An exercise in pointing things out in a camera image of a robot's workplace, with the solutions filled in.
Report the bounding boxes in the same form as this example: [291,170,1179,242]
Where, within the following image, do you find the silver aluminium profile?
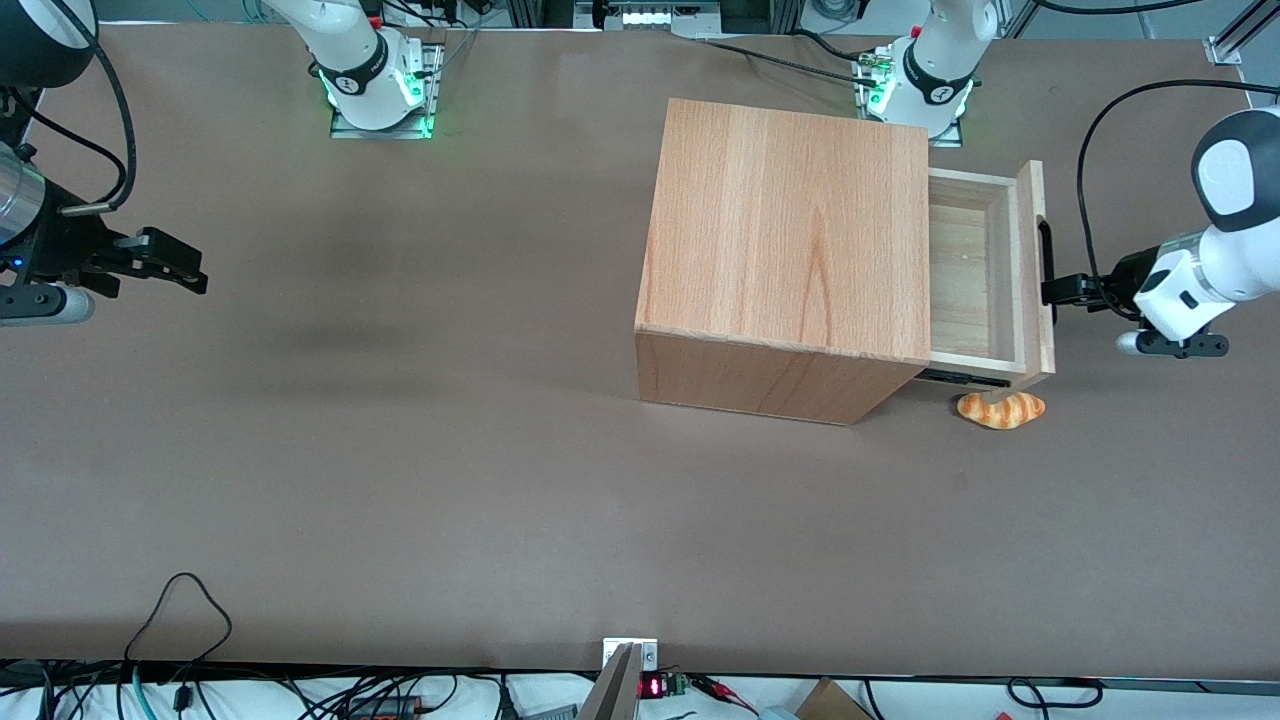
[1203,0,1280,67]

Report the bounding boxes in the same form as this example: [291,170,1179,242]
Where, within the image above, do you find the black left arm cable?
[1076,80,1280,293]

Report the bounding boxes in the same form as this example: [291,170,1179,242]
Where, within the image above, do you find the black curled cable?
[1008,678,1104,711]

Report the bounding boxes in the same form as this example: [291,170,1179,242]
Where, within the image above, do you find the black cable on table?
[690,35,893,89]
[790,28,876,63]

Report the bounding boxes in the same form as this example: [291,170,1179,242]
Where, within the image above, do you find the orange black device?
[345,695,421,720]

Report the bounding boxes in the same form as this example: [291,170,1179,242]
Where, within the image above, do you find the black looped cable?
[125,572,234,666]

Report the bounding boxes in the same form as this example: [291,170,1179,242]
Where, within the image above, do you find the light wooden drawer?
[918,160,1057,391]

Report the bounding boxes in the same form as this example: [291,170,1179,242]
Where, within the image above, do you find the small metal bracket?
[603,638,660,673]

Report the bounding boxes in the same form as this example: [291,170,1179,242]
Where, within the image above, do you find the light wooden cabinet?
[634,97,933,427]

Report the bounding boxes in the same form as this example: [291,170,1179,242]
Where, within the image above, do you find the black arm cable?
[55,0,138,214]
[1076,80,1280,293]
[5,88,129,201]

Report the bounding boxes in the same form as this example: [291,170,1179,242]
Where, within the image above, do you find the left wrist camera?
[1116,328,1230,360]

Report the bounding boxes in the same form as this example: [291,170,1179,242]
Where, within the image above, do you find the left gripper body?
[1100,232,1233,341]

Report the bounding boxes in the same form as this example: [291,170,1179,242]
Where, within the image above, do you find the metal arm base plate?
[853,55,964,149]
[330,40,446,140]

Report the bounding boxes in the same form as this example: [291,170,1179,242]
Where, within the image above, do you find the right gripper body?
[0,205,136,299]

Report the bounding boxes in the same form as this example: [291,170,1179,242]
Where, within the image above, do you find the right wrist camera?
[0,283,97,327]

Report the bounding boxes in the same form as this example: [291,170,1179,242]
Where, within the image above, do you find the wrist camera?
[1116,328,1230,360]
[0,283,97,327]

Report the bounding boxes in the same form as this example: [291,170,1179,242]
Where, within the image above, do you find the orange striped toy croissant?
[957,391,1047,431]

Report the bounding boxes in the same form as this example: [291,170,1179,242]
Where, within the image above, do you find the white power strip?
[600,0,723,33]

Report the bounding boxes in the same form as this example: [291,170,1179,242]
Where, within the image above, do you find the tan slanted board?
[578,643,642,720]

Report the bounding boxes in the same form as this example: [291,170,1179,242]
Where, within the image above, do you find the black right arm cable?
[5,88,129,201]
[55,0,138,214]

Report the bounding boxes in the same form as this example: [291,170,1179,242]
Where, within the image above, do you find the brown cardboard box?
[795,678,873,720]

